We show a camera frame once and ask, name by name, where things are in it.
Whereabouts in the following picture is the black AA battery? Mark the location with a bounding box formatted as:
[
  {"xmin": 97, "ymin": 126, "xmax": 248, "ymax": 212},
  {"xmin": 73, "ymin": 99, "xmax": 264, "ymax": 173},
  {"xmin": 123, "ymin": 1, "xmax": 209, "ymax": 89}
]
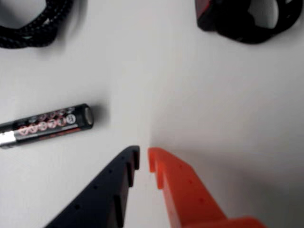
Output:
[{"xmin": 0, "ymin": 103, "xmax": 95, "ymax": 150}]

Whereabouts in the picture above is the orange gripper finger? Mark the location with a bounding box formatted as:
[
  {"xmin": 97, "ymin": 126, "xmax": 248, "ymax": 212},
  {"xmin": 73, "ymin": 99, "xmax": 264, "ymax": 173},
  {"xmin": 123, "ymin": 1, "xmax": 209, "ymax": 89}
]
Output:
[{"xmin": 147, "ymin": 147, "xmax": 268, "ymax": 228}]

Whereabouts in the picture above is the black braided USB cable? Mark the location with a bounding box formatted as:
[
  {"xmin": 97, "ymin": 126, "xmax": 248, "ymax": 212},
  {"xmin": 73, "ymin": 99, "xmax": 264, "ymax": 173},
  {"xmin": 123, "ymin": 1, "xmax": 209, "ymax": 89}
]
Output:
[{"xmin": 0, "ymin": 0, "xmax": 73, "ymax": 49}]

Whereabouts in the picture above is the black strap light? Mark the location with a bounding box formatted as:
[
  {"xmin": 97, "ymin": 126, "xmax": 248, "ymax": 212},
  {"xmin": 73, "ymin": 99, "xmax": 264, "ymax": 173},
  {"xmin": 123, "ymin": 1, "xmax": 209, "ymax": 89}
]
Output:
[{"xmin": 194, "ymin": 0, "xmax": 304, "ymax": 45}]

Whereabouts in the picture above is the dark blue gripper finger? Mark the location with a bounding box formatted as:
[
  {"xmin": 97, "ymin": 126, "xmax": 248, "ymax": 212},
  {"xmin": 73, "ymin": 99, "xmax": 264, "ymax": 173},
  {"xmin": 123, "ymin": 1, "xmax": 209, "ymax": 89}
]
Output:
[{"xmin": 44, "ymin": 145, "xmax": 141, "ymax": 228}]

